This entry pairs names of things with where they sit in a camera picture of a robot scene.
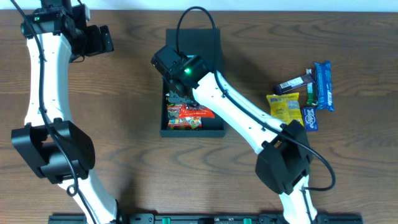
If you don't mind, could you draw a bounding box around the red candy bag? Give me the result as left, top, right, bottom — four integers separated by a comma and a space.
174, 104, 215, 118

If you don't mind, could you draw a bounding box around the green candy bar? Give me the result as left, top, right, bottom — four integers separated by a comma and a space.
306, 68, 318, 107

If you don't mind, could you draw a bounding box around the dark navy chocolate bar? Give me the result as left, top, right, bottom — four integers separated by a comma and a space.
274, 75, 315, 95

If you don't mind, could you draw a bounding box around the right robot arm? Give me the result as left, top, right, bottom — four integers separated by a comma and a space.
162, 55, 317, 223

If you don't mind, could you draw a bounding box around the black mounting rail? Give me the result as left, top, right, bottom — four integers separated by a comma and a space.
48, 212, 364, 224

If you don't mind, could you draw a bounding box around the yellow snack bag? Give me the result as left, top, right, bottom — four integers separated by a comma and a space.
266, 93, 304, 126

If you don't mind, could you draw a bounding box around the blue cookie roll pack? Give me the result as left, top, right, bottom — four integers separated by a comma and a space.
314, 61, 335, 111

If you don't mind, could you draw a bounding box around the dark green box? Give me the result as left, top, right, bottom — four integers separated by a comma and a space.
151, 28, 225, 138

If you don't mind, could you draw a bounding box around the black Haribo candy bag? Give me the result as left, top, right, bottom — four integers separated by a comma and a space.
167, 104, 202, 130

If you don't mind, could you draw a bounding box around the blue Eclipse mint pack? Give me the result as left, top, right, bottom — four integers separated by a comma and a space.
302, 107, 318, 132

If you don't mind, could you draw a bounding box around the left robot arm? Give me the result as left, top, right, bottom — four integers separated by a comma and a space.
11, 1, 126, 223

